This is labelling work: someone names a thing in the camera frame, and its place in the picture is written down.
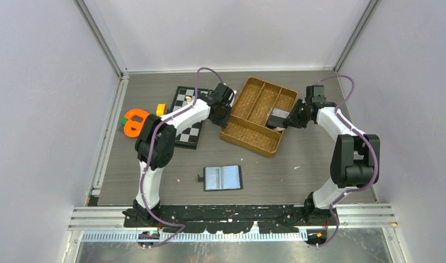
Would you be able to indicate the orange curved toy track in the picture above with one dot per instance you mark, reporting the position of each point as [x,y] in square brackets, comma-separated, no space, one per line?
[136,121]

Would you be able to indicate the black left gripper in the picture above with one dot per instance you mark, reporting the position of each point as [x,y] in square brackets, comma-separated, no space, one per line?
[223,123]

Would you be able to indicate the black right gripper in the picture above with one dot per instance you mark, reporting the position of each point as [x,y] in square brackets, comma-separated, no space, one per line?
[293,120]

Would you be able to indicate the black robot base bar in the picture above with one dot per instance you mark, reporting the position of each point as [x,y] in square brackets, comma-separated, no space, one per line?
[228,219]

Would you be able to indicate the black leather card holder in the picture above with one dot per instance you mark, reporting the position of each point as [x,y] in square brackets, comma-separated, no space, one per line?
[223,178]

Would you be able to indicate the yellow toy brick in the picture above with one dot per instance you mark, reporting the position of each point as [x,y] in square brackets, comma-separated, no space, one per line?
[161,110]

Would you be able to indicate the black and silver chessboard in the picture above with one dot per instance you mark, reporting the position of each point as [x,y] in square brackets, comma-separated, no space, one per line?
[191,117]

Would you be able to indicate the woven wicker tray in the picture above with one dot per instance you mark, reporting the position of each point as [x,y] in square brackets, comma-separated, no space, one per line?
[247,124]

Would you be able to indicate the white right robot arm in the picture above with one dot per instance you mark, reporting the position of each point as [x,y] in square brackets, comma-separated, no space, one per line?
[354,164]

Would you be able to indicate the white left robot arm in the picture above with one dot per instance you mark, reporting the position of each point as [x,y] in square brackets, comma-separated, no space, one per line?
[156,143]

